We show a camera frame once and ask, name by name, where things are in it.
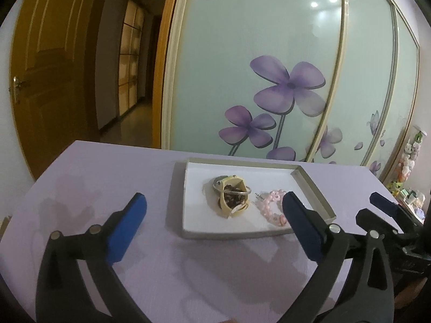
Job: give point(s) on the plain wardrobe sliding door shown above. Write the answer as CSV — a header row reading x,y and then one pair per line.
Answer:
x,y
404,84

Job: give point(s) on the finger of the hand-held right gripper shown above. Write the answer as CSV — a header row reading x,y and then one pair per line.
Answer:
x,y
373,220
384,203

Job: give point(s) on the hallway glass-panel cabinet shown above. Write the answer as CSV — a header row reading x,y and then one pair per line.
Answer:
x,y
129,60

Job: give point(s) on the large-flower wardrobe sliding door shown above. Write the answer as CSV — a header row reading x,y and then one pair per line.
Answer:
x,y
252,33

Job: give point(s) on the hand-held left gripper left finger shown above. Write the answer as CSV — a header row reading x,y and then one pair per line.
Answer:
x,y
128,232

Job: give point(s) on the pile of small toys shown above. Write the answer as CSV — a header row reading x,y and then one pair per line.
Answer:
x,y
409,197

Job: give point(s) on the wooden door frame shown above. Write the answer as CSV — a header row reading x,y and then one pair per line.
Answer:
x,y
166,57

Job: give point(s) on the grey cardboard box tray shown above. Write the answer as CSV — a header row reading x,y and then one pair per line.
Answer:
x,y
202,215

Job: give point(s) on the clear tube of plush toys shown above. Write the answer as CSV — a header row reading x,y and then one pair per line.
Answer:
x,y
410,154

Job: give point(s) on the wooden door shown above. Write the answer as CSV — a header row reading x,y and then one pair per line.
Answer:
x,y
57,74

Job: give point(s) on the butterfly-print wardrobe sliding door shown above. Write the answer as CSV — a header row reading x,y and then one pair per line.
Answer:
x,y
363,74

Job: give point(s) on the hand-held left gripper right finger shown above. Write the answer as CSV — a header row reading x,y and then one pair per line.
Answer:
x,y
303,228

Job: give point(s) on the dark metal cuff bangle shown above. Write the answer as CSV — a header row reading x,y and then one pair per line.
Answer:
x,y
217,181

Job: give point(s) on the purple tablecloth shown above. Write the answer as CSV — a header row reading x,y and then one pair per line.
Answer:
x,y
101,175

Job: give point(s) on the thin silver bangle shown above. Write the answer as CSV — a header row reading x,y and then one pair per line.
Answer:
x,y
235,191

